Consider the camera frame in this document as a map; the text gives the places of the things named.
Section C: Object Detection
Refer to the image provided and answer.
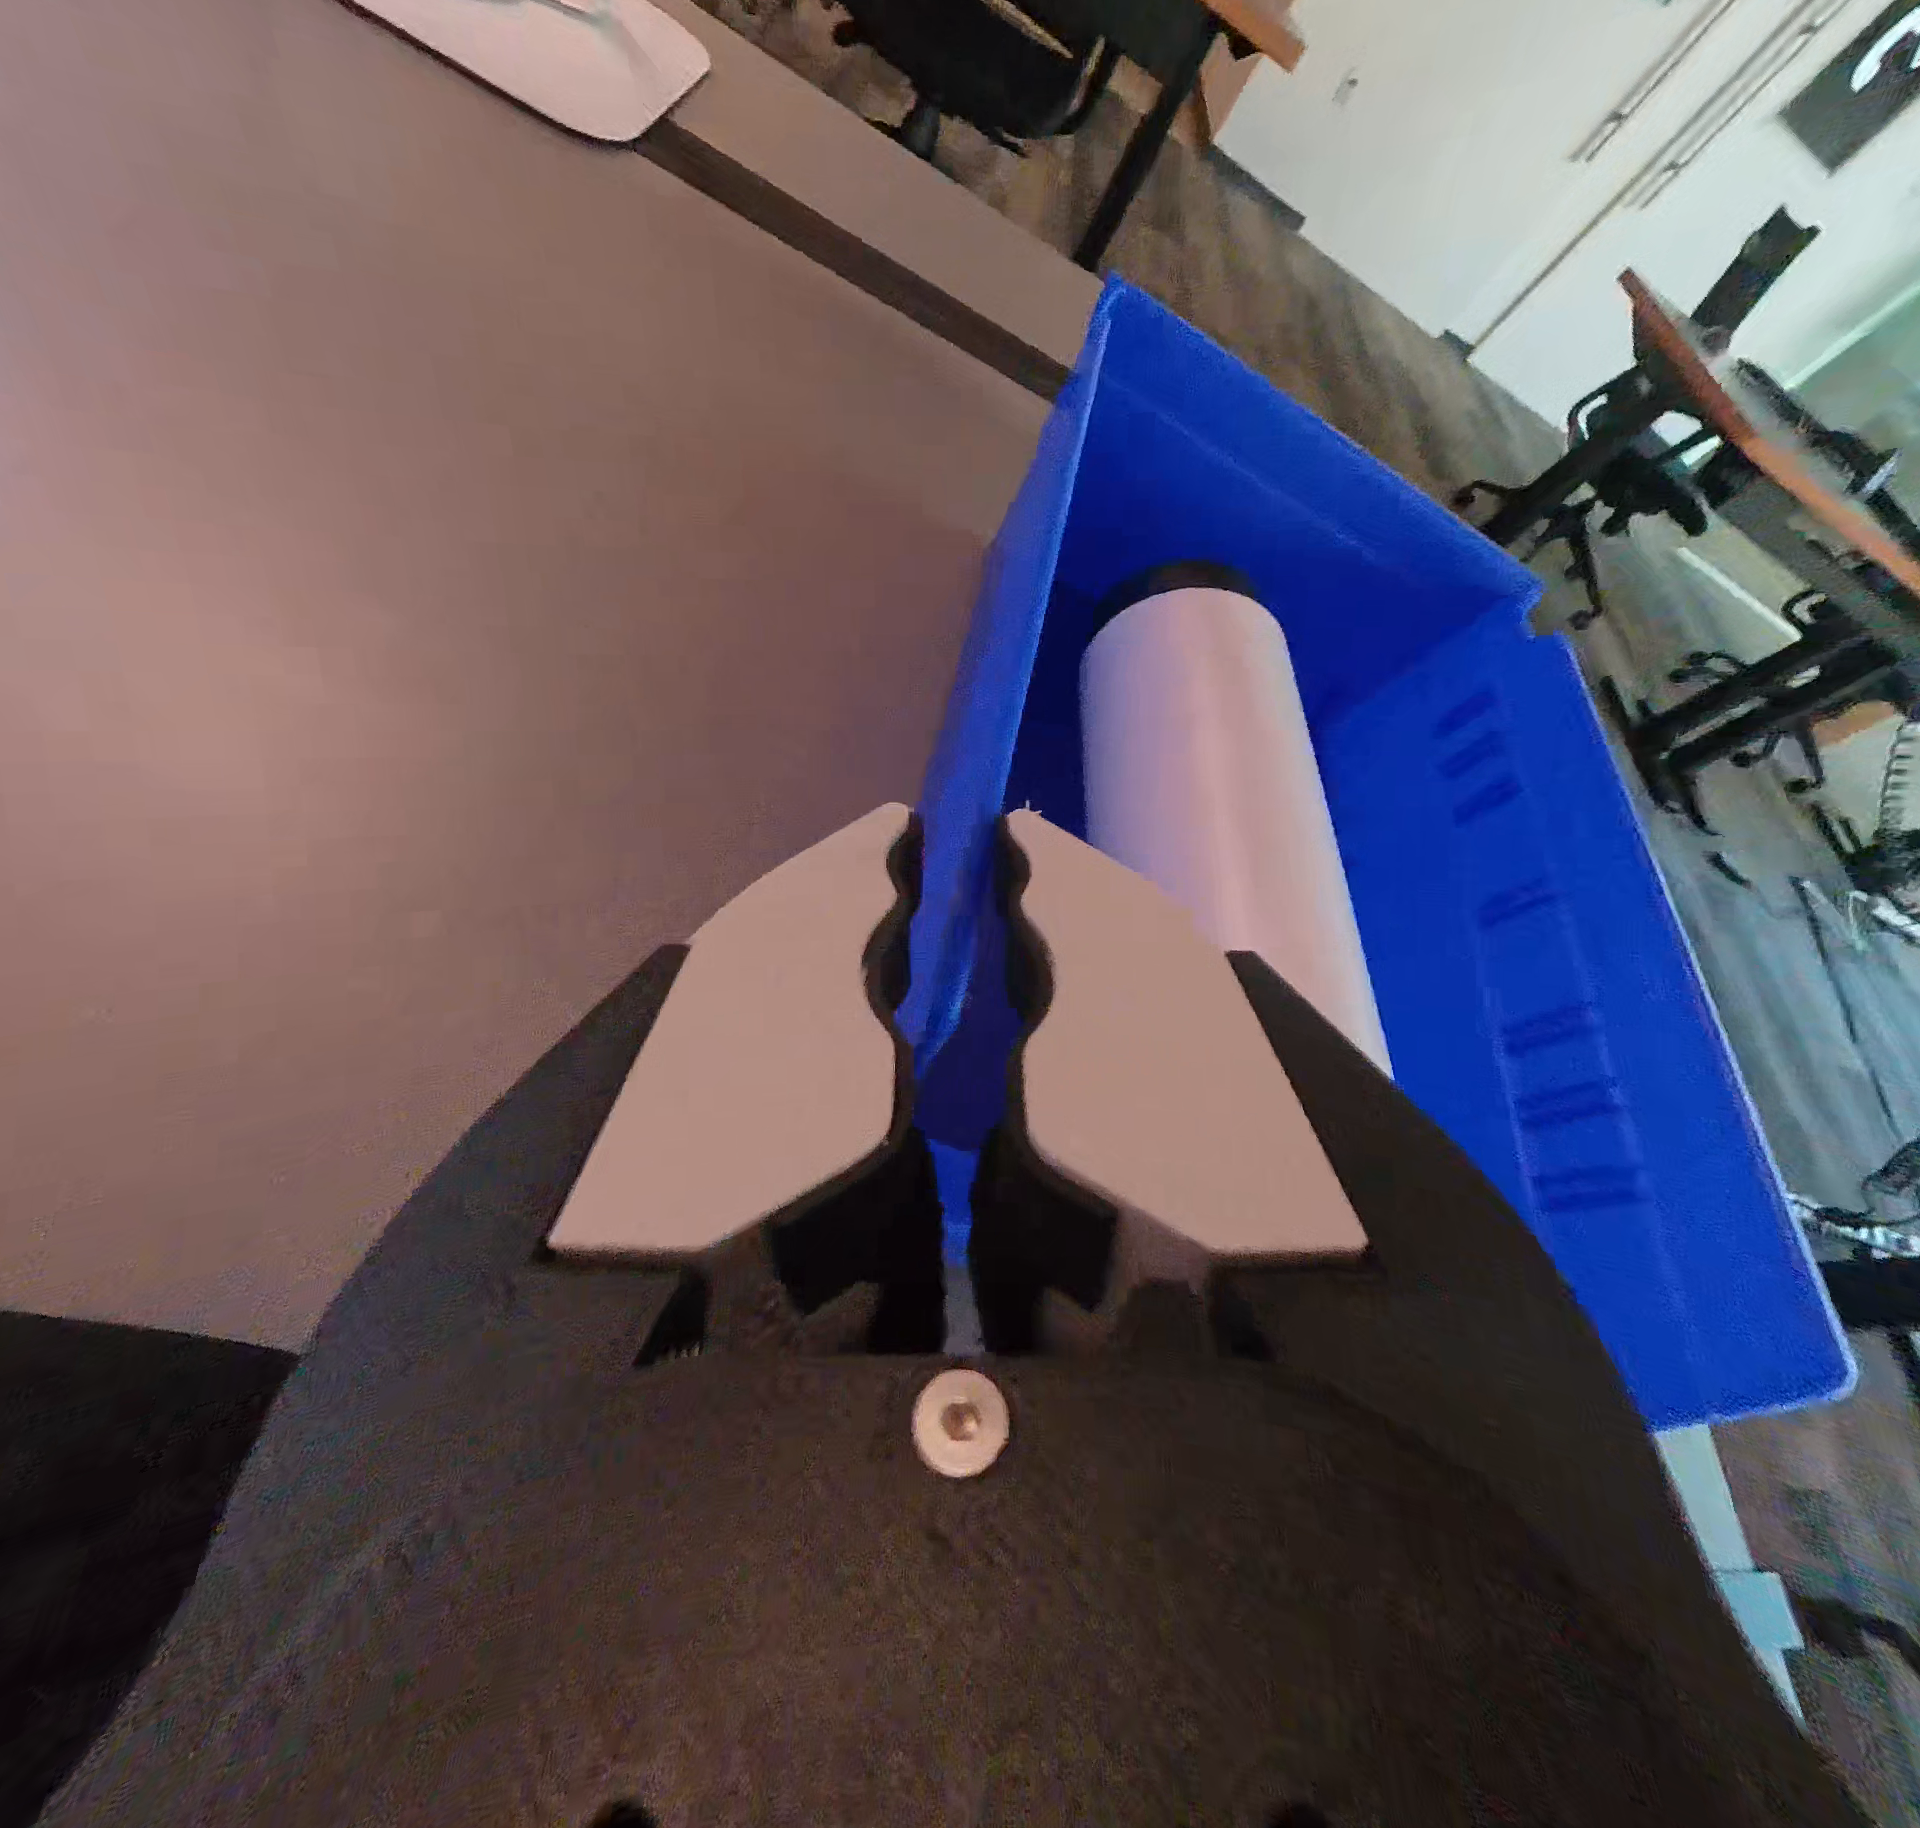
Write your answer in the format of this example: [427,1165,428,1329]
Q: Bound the white plastic bottle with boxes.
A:
[1081,585,1395,1081]

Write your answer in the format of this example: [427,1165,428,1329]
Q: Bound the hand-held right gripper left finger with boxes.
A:
[544,801,923,1260]

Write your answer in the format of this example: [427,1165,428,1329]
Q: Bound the black office chair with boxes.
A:
[1695,205,1824,337]
[810,0,1118,157]
[1455,357,1713,631]

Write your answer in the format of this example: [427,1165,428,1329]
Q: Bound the blue plastic bin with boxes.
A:
[897,273,1861,1438]

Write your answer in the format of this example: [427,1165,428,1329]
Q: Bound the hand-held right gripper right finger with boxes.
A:
[996,808,1372,1260]

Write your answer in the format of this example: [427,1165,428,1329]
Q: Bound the white document stand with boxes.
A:
[196,0,711,145]

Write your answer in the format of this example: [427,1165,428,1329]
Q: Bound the black bottle lid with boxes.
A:
[1102,560,1268,615]

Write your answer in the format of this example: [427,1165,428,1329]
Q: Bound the person's black trousers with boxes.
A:
[0,1310,294,1828]

